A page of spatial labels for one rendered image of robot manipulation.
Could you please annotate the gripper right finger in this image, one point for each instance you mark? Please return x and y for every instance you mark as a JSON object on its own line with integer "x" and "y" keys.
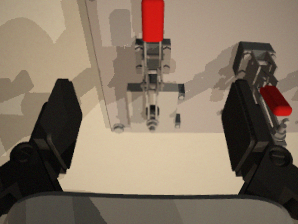
{"x": 267, "y": 169}

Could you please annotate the grey metal fixture plate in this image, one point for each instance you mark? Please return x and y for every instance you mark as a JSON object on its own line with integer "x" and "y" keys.
{"x": 205, "y": 36}

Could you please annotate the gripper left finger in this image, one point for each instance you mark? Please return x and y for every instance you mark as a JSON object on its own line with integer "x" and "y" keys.
{"x": 49, "y": 151}

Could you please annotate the beige rectangular block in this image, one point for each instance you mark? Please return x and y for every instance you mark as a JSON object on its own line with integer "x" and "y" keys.
{"x": 167, "y": 103}

